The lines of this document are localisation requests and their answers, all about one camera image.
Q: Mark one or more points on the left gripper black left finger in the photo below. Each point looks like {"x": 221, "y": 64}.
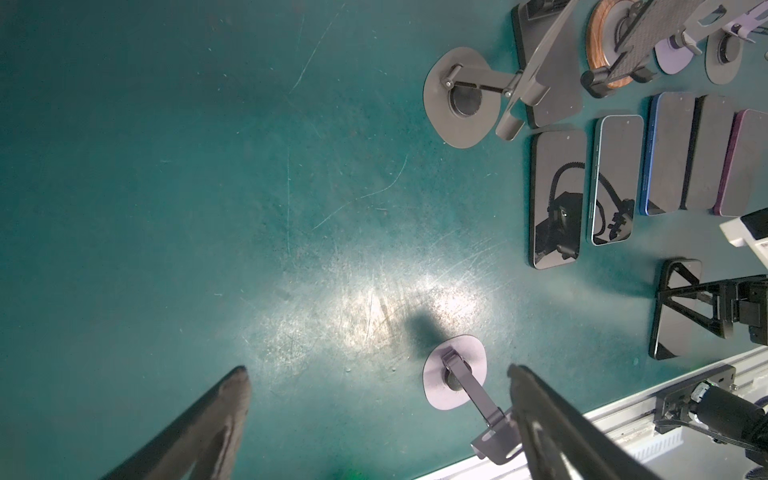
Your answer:
{"x": 202, "y": 443}

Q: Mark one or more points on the grey phone stand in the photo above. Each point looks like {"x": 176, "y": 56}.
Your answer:
{"x": 725, "y": 51}

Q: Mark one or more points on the phone from grey stand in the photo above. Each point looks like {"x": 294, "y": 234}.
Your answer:
{"x": 712, "y": 124}

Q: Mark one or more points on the dark phone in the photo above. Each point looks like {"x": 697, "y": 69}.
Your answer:
{"x": 557, "y": 194}

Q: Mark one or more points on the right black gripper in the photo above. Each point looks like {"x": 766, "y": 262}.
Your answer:
{"x": 716, "y": 306}

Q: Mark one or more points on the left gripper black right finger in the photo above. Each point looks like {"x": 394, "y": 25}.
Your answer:
{"x": 557, "y": 438}

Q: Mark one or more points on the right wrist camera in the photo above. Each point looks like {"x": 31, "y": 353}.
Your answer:
{"x": 750, "y": 231}

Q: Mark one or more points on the wooden round base phone stand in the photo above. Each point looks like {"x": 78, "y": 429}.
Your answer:
{"x": 621, "y": 36}

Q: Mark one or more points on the lilac phone stand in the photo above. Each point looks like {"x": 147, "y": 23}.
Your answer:
{"x": 674, "y": 53}

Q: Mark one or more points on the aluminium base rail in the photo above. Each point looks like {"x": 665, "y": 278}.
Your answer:
{"x": 682, "y": 453}

